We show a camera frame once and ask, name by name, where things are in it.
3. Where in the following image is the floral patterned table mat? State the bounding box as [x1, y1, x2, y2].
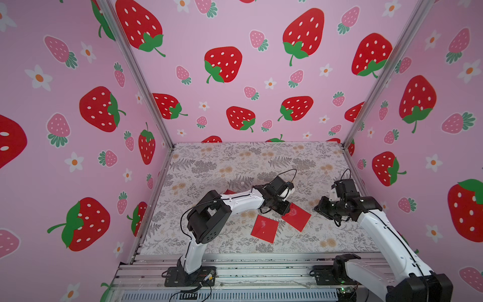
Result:
[140, 142, 377, 255]

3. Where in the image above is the aluminium frame post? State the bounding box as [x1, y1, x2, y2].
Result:
[342, 0, 435, 151]
[98, 0, 174, 151]

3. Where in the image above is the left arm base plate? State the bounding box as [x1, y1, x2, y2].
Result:
[164, 266, 216, 288]

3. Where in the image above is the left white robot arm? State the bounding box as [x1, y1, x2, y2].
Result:
[177, 176, 294, 276]

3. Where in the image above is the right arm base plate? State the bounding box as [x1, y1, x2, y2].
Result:
[309, 265, 359, 286]

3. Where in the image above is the right aluminium frame post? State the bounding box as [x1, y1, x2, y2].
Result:
[342, 0, 435, 151]

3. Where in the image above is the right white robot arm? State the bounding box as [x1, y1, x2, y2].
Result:
[313, 179, 454, 301]

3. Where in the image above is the left aluminium frame post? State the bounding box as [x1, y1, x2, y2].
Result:
[98, 0, 174, 151]

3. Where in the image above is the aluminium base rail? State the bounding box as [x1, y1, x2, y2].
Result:
[106, 252, 394, 301]

